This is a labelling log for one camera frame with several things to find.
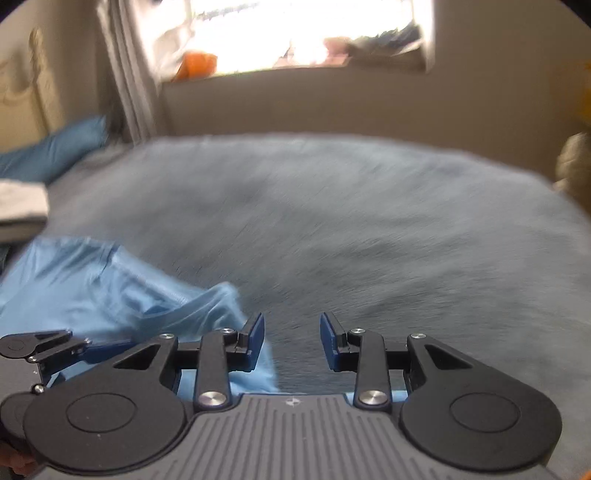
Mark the beige folded garment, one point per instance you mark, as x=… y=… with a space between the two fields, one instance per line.
x=575 y=194

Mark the grey curtain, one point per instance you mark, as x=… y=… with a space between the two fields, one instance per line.
x=131 y=83

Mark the white folded clothes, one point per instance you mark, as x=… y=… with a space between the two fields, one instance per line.
x=21 y=198

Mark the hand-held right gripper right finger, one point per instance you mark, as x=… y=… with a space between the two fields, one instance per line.
x=328 y=344

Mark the light blue shirt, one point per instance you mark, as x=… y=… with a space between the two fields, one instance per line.
x=92 y=286

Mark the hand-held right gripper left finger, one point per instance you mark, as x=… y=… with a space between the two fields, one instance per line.
x=257 y=341

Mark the window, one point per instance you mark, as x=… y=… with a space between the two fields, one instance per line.
x=300 y=32

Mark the pink flower pot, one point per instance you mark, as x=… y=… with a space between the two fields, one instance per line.
x=336 y=47

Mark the orange bag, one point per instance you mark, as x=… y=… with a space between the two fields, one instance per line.
x=197 y=65

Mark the cream carved headboard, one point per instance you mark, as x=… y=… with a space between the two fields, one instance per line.
x=23 y=92

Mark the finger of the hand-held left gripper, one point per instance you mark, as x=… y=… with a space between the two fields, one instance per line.
x=104 y=353

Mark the blue pillow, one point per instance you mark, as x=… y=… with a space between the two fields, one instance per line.
x=55 y=147

